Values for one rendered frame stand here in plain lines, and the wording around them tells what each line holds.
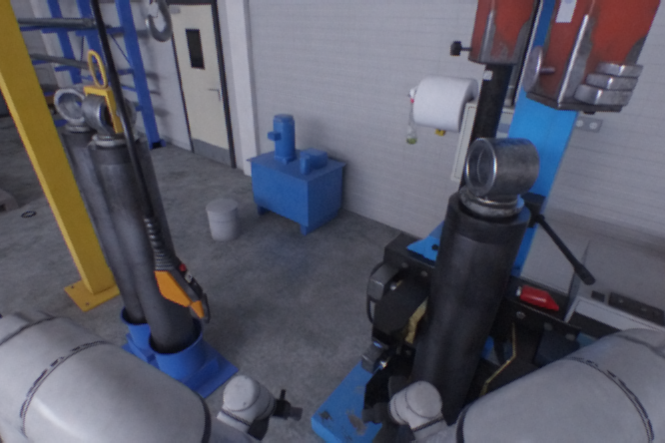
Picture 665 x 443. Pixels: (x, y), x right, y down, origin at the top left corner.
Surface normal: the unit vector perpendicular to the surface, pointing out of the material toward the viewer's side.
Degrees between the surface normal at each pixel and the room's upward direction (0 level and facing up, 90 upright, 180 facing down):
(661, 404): 39
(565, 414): 28
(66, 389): 19
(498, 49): 90
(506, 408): 52
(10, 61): 90
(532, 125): 90
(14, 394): 47
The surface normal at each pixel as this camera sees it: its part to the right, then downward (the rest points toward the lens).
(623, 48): 0.00, 0.50
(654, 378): 0.12, -0.69
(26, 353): -0.11, -0.70
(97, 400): 0.32, -0.59
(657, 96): -0.62, 0.38
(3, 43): 0.79, 0.32
